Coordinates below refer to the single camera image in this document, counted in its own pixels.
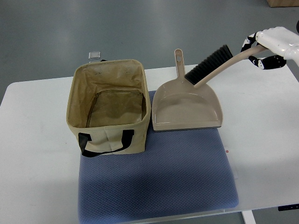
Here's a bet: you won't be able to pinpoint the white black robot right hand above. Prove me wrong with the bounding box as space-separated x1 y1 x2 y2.
241 27 299 70

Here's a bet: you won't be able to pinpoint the beige hand broom black bristles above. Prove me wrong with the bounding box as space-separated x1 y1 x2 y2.
185 45 266 88

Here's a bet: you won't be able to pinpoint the brown cardboard box corner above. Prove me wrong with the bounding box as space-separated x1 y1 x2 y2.
267 0 299 7

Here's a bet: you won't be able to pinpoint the beige plastic dustpan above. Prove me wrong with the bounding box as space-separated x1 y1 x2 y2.
151 49 223 132

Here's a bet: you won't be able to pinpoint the blue textured cushion mat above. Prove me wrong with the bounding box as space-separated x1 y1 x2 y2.
77 90 240 223

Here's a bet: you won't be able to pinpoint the black table control panel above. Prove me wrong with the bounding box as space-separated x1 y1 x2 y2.
278 204 299 211

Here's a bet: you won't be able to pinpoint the white table leg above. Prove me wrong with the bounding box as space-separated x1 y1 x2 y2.
241 210 256 224

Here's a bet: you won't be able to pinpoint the small silver floor plate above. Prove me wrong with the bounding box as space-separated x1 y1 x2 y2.
88 51 100 60

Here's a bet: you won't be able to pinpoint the yellow fabric bag black handles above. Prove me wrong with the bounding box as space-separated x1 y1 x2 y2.
66 59 151 157

